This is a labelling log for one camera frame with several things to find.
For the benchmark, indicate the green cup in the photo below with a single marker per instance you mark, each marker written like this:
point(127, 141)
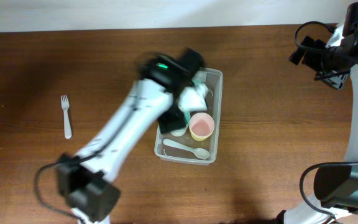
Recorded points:
point(187, 116)

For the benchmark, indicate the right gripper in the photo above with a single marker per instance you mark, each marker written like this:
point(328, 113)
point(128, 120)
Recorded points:
point(335, 80)

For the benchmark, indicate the white plastic spoon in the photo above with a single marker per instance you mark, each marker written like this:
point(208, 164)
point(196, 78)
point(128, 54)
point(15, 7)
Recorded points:
point(200, 153)

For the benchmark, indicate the white plastic fork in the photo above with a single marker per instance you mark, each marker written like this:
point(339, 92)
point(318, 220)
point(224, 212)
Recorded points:
point(66, 121)

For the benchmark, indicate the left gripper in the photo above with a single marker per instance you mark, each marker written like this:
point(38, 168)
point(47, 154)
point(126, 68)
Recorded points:
point(169, 123)

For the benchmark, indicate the yellow cup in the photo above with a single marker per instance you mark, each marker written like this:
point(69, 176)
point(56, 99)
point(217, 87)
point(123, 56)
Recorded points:
point(199, 138)

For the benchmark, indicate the pink cup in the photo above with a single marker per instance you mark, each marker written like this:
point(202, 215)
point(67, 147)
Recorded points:
point(202, 124)

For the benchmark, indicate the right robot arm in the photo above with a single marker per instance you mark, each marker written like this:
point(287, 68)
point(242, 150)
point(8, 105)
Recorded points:
point(330, 189)

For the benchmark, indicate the clear plastic container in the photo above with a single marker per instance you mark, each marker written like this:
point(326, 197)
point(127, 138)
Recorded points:
point(213, 79)

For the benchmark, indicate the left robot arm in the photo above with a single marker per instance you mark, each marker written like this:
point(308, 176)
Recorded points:
point(85, 179)

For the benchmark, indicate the cream white cup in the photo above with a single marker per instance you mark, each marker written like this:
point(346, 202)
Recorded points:
point(179, 132)

